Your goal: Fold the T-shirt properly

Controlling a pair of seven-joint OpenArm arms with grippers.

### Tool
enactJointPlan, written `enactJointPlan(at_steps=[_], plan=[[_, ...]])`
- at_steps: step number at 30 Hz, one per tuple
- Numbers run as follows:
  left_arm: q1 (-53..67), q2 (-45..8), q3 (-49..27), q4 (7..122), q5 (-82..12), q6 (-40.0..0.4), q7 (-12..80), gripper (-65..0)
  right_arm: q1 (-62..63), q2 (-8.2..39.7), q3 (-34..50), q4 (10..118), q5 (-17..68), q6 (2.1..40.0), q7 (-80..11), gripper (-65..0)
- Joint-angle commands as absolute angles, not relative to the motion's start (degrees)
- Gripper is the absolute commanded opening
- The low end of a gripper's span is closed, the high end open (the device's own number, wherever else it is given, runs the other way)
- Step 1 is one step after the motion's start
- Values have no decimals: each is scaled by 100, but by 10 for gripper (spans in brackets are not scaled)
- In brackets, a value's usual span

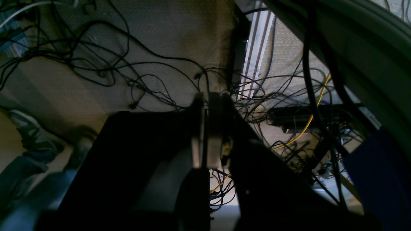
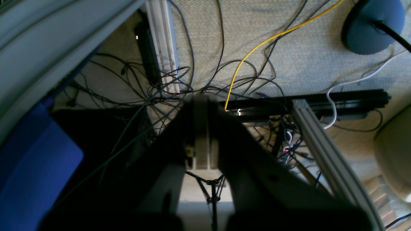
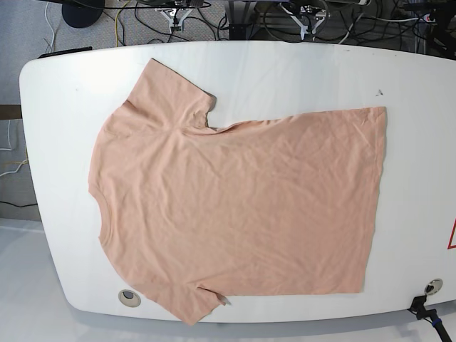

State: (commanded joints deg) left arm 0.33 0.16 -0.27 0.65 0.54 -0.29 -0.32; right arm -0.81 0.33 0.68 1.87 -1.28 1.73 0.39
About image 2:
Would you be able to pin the blue fabric sheet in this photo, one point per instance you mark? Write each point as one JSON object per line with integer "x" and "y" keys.
{"x": 37, "y": 161}

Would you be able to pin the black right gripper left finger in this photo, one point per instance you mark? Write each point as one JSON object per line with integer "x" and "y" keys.
{"x": 144, "y": 197}

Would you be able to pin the round dark lamp base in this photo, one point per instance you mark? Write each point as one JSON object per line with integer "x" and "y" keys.
{"x": 373, "y": 25}

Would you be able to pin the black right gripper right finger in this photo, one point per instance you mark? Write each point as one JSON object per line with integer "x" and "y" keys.
{"x": 266, "y": 195}

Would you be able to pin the black aluminium floor rail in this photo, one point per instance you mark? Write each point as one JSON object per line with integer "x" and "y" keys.
{"x": 350, "y": 105}

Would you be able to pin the silver aluminium frame leg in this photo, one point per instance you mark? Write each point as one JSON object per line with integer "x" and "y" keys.
{"x": 342, "y": 180}

